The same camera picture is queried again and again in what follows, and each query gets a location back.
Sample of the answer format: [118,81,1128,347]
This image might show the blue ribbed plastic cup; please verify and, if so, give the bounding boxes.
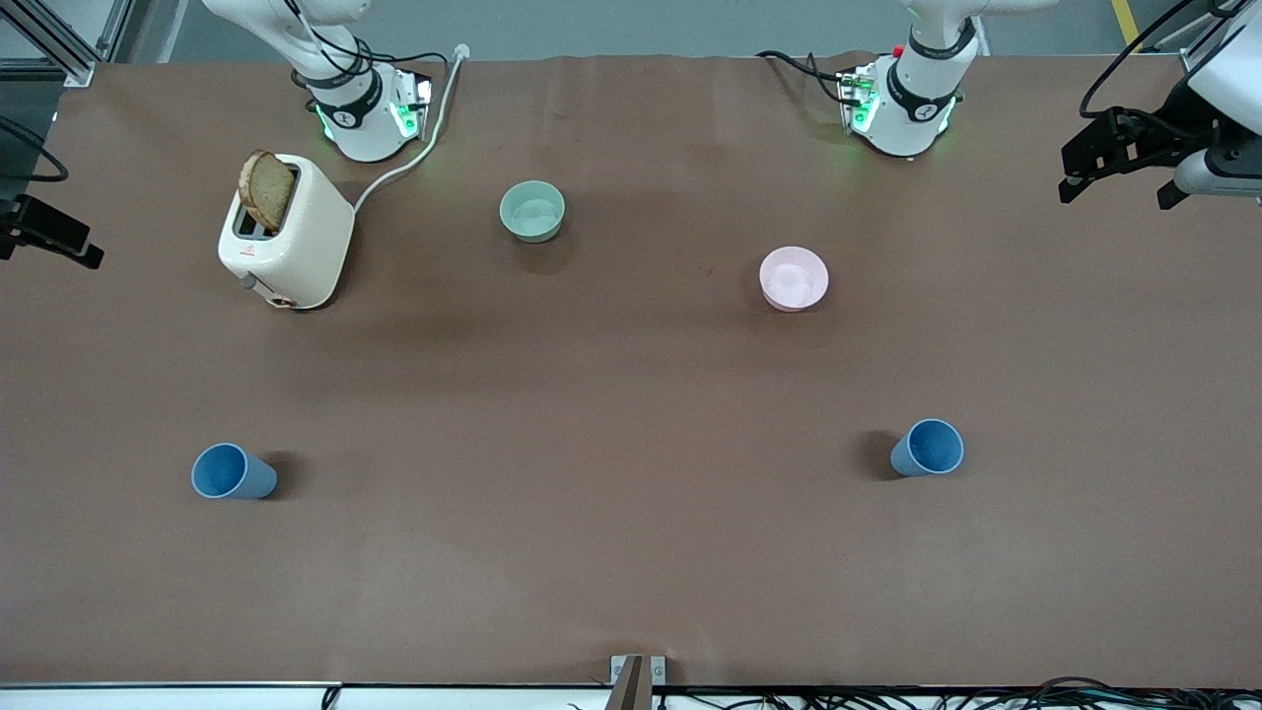
[889,418,966,479]
[190,443,279,501]

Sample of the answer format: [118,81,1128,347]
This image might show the brown bread slice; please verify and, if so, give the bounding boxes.
[239,150,297,234]

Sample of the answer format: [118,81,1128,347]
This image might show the cream white toaster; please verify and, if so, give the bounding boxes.
[218,154,356,312]

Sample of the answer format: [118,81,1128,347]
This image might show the pink bowl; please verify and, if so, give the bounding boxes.
[759,247,830,314]

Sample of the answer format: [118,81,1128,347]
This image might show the green bowl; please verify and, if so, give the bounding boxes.
[499,180,567,244]

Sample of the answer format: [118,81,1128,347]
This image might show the black left arm loop cable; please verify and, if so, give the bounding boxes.
[1079,0,1200,121]

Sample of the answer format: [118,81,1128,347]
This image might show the black thin loop cable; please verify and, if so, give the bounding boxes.
[0,116,71,184]

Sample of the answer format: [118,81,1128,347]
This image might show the aluminium frame profile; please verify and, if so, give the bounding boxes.
[0,0,134,88]

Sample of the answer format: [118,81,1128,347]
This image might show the black left arm base cable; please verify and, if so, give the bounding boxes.
[756,49,851,106]

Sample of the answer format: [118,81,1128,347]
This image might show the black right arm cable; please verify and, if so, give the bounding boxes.
[284,0,451,111]

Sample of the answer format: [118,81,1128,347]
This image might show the white toaster power cable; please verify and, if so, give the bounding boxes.
[352,43,470,214]

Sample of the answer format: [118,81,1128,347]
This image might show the grey metal camera bracket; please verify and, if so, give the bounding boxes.
[609,655,667,710]

